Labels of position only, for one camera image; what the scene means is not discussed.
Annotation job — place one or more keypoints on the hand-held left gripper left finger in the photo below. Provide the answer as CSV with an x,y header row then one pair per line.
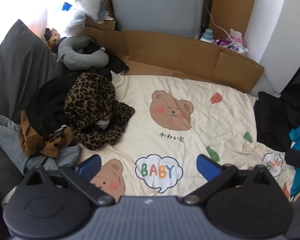
x,y
90,166

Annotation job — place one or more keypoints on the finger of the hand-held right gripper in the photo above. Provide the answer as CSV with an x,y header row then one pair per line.
x,y
298,160

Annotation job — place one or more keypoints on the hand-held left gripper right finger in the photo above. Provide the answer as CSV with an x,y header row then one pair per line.
x,y
207,167

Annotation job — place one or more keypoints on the leopard print pants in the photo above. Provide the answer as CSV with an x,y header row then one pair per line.
x,y
90,100

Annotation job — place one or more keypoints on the bear print blanket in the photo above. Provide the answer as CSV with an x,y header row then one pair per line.
x,y
215,130

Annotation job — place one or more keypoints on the folded black sweater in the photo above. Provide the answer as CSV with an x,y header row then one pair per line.
x,y
270,120

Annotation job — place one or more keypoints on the crumpled black clothing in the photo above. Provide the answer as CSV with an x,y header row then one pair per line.
x,y
297,107

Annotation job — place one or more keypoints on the brown garment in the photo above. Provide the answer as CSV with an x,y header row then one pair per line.
x,y
32,140

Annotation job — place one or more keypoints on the black garment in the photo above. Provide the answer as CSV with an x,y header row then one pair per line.
x,y
50,105

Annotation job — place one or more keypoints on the grey garment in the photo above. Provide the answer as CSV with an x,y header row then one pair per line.
x,y
5,135

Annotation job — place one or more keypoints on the grey neck pillow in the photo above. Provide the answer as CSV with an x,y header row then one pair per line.
x,y
75,55

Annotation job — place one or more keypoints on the flattened cardboard box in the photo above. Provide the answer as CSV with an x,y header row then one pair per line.
x,y
165,52

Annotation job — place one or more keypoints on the purple white packet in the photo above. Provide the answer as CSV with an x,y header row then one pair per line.
x,y
230,45

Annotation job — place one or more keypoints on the white detergent bottle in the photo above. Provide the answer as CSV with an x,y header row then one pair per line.
x,y
207,36

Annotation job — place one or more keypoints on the brown teddy bear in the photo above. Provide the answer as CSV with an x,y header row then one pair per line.
x,y
55,38

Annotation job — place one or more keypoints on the pink plastic bag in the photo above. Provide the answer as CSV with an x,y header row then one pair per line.
x,y
236,36

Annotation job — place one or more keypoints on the small cardboard box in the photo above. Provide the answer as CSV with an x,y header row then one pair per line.
x,y
102,25

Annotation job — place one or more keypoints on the clear plastic bag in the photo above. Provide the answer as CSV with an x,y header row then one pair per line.
x,y
75,22

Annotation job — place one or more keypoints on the tall cardboard box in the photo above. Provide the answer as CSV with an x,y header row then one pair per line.
x,y
235,10

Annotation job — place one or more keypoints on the grey wrapped panel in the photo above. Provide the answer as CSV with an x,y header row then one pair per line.
x,y
155,7

